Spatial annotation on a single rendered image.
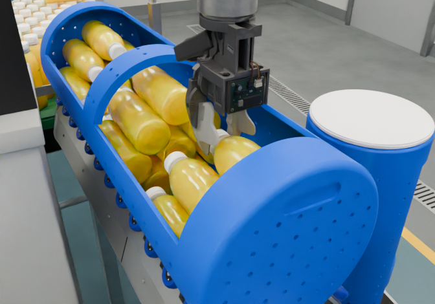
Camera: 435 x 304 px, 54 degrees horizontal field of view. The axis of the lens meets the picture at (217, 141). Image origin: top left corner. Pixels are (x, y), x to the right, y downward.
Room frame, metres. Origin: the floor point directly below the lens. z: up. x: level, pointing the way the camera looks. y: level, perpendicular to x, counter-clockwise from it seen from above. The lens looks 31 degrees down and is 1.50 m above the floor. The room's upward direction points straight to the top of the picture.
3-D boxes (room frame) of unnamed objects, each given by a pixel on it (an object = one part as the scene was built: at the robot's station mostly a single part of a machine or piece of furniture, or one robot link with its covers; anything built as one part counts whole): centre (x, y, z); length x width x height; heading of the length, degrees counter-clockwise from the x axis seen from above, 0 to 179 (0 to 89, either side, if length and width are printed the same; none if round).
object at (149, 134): (0.72, 0.16, 1.11); 0.19 x 0.07 x 0.07; 31
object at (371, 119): (0.88, -0.36, 1.03); 0.28 x 0.28 x 0.01
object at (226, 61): (0.53, -0.02, 1.30); 0.09 x 0.08 x 0.12; 30
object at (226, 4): (0.54, -0.02, 1.38); 0.08 x 0.08 x 0.05
